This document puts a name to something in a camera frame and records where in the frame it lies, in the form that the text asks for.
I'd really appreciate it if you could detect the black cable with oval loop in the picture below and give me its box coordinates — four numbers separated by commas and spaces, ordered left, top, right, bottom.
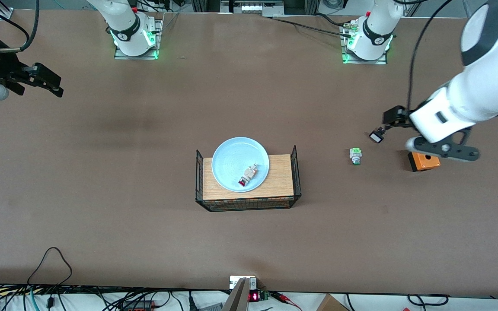
406, 293, 450, 307

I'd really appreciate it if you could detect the black wire mesh basket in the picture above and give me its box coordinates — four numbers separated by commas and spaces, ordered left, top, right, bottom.
195, 146, 302, 213

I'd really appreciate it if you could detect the black white push button switch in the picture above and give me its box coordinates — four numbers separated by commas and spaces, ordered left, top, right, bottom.
368, 127, 387, 144

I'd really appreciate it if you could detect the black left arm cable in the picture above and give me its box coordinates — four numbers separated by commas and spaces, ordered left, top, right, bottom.
405, 0, 455, 111

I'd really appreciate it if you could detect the red push button switch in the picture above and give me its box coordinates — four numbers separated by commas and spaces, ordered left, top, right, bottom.
237, 163, 259, 187

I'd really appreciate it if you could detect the black device with red parts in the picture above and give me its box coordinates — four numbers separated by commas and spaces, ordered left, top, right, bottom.
121, 300, 155, 311

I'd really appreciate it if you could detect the black cable across table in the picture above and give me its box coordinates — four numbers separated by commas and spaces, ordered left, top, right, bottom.
270, 16, 354, 38

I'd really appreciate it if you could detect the thin black looped cable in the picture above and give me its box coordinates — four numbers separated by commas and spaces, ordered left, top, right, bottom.
27, 247, 73, 288

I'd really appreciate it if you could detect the aluminium frame with white connector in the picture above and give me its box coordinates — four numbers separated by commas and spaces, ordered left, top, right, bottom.
220, 0, 285, 17

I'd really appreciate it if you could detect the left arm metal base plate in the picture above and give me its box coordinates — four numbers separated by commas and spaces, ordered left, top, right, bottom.
340, 22, 389, 66

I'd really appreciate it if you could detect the light blue round plate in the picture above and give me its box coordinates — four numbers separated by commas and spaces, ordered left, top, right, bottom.
211, 137, 271, 193

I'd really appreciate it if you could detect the grey camera support profile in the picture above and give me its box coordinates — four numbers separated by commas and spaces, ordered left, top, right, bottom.
222, 277, 250, 311

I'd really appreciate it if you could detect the wooden box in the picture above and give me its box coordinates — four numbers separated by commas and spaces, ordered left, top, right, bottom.
202, 154, 295, 211

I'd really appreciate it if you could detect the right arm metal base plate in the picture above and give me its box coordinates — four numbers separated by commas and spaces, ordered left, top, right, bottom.
114, 17, 163, 60

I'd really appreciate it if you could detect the red clip test lead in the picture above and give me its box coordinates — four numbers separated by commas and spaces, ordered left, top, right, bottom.
270, 291, 303, 311

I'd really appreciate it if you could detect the brown cardboard box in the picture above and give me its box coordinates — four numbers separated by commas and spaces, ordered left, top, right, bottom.
316, 294, 350, 311

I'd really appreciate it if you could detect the orange button enclosure box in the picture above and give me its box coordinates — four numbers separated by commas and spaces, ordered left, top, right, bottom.
407, 151, 441, 173

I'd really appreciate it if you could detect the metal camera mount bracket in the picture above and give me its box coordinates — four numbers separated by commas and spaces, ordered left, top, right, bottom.
229, 275, 258, 290

